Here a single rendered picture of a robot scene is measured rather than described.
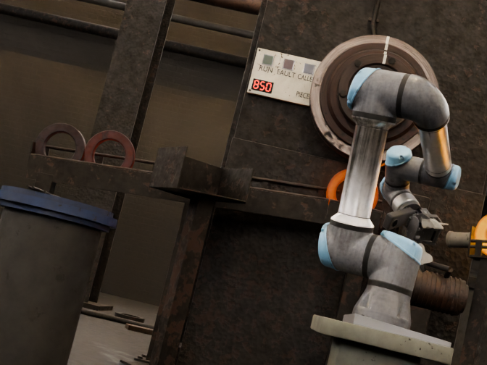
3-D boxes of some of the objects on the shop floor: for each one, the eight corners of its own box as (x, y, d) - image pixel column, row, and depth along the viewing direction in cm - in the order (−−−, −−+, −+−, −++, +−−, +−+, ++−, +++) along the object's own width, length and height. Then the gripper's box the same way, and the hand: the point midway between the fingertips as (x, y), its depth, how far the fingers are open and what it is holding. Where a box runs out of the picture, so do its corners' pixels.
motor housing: (369, 418, 298) (401, 266, 305) (432, 434, 297) (464, 280, 304) (373, 424, 285) (407, 264, 292) (439, 440, 284) (472, 279, 291)
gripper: (435, 185, 255) (465, 223, 239) (412, 239, 264) (440, 280, 248) (409, 182, 252) (438, 221, 236) (387, 237, 261) (413, 279, 245)
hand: (430, 251), depth 241 cm, fingers open, 14 cm apart
